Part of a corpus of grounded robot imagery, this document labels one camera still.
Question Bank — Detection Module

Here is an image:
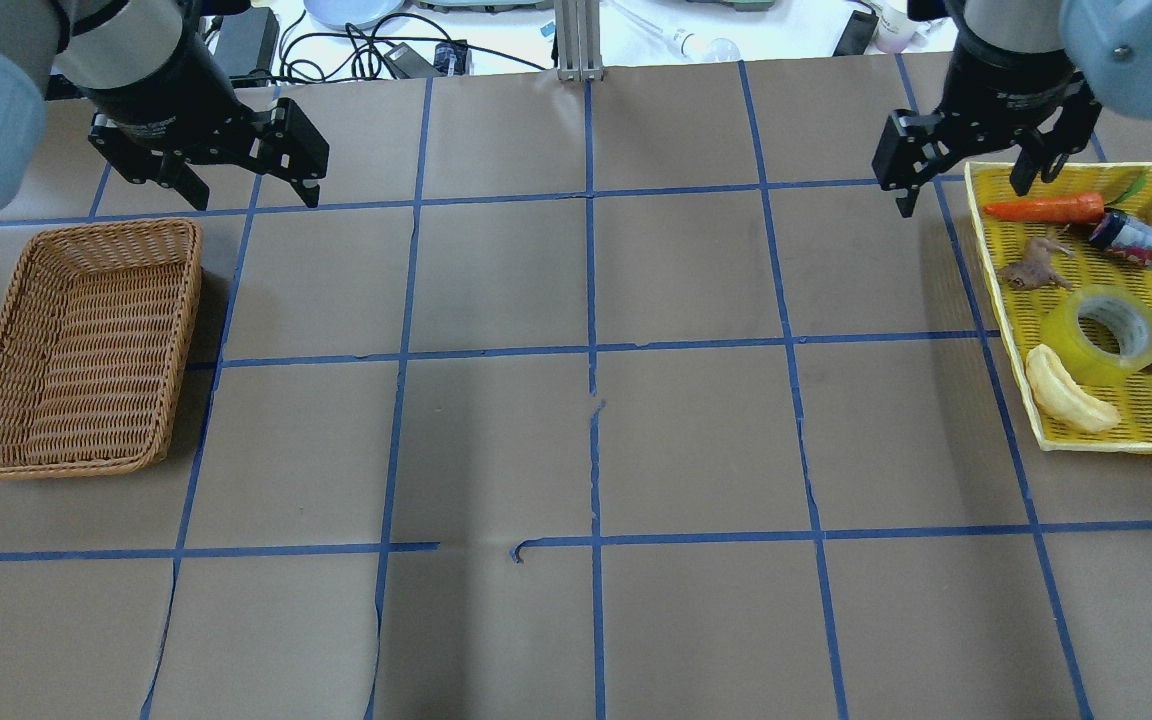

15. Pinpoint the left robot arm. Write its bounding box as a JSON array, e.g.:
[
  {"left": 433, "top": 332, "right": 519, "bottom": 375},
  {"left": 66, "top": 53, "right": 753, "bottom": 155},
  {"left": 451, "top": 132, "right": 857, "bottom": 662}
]
[{"left": 0, "top": 1, "right": 329, "bottom": 211}]

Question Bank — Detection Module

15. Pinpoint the black power adapter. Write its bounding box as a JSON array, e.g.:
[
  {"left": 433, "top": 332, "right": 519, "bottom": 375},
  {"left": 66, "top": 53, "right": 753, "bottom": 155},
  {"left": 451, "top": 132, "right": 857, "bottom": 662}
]
[{"left": 212, "top": 6, "right": 279, "bottom": 88}]

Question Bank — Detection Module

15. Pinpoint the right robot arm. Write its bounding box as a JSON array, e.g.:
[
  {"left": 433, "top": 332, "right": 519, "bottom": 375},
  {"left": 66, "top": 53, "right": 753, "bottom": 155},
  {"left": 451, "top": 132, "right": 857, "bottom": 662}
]
[{"left": 870, "top": 1, "right": 1152, "bottom": 218}]

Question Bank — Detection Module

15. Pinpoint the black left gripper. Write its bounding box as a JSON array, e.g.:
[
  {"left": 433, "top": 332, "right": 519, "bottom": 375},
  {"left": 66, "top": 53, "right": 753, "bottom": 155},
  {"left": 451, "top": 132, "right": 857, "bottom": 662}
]
[{"left": 88, "top": 29, "right": 329, "bottom": 211}]

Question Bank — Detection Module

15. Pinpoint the yellow plastic basket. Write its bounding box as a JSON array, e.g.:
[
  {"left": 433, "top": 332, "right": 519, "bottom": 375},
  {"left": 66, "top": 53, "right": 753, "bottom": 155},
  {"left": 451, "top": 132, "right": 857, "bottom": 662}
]
[{"left": 964, "top": 161, "right": 1152, "bottom": 454}]

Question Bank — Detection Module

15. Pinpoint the yellow toy banana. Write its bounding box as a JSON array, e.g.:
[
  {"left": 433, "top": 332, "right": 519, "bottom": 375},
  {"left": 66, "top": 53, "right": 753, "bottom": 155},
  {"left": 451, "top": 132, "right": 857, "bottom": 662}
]
[{"left": 1024, "top": 344, "right": 1123, "bottom": 433}]

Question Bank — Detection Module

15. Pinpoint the brown toy animal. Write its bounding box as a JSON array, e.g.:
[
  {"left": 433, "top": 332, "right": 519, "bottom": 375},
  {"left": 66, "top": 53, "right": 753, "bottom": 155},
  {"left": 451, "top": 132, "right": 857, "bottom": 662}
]
[{"left": 996, "top": 234, "right": 1075, "bottom": 291}]

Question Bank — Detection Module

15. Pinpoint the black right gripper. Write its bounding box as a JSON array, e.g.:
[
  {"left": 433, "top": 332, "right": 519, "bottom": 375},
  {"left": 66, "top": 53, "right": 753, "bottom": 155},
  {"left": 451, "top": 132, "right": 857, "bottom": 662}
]
[{"left": 872, "top": 28, "right": 1102, "bottom": 219}]

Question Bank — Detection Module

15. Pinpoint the brown wicker basket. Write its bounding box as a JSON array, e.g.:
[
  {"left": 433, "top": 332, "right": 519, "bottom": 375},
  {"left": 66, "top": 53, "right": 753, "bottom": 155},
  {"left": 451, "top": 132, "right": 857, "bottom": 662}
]
[{"left": 0, "top": 217, "right": 204, "bottom": 480}]

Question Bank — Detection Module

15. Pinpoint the blue plate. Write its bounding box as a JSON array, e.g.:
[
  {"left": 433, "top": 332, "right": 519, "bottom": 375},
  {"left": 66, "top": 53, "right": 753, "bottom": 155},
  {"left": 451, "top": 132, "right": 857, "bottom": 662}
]
[{"left": 303, "top": 0, "right": 406, "bottom": 32}]

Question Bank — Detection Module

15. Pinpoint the yellow tape roll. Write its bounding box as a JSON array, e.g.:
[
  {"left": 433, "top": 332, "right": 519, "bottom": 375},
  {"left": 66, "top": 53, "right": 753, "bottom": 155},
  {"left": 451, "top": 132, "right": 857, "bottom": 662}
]
[{"left": 1039, "top": 285, "right": 1152, "bottom": 386}]

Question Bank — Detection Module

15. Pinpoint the light bulb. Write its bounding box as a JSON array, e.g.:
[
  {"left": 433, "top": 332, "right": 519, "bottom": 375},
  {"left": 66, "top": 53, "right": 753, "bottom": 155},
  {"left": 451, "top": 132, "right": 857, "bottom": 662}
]
[{"left": 668, "top": 28, "right": 742, "bottom": 63}]

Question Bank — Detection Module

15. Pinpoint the aluminium frame post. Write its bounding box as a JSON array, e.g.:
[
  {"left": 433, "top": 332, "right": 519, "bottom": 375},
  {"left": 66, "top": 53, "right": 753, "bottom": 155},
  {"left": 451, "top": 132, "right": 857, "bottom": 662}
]
[{"left": 553, "top": 0, "right": 605, "bottom": 82}]

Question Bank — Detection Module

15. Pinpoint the small dark can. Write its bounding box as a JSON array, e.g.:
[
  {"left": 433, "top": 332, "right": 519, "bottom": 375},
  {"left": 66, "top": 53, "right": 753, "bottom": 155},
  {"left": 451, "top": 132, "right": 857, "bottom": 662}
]
[{"left": 1087, "top": 209, "right": 1152, "bottom": 270}]

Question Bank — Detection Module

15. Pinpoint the orange toy carrot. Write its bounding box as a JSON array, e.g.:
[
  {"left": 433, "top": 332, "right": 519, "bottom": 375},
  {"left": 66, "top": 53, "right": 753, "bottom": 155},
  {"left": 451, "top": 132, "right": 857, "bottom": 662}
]
[{"left": 983, "top": 192, "right": 1107, "bottom": 225}]

